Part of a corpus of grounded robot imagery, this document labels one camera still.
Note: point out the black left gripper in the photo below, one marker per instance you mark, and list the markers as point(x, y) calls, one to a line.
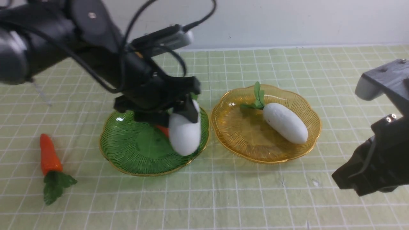
point(152, 90)

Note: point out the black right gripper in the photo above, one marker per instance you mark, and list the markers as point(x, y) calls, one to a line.
point(380, 164)

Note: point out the orange toy carrot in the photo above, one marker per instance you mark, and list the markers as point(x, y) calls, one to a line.
point(164, 130)
point(55, 180)

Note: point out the white toy radish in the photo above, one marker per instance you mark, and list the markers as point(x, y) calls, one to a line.
point(279, 117)
point(184, 136)

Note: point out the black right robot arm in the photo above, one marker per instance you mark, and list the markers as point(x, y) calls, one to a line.
point(380, 164)

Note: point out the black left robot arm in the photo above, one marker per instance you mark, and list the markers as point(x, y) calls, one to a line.
point(41, 33)

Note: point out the green ribbed plastic plate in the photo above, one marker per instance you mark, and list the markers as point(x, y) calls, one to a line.
point(140, 149)

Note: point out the amber ribbed plastic plate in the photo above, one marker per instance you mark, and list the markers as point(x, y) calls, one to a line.
point(244, 132)

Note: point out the green checkered tablecloth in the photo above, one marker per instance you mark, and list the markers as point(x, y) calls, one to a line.
point(218, 190)

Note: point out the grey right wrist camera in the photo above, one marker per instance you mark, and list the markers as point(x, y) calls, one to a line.
point(390, 79)

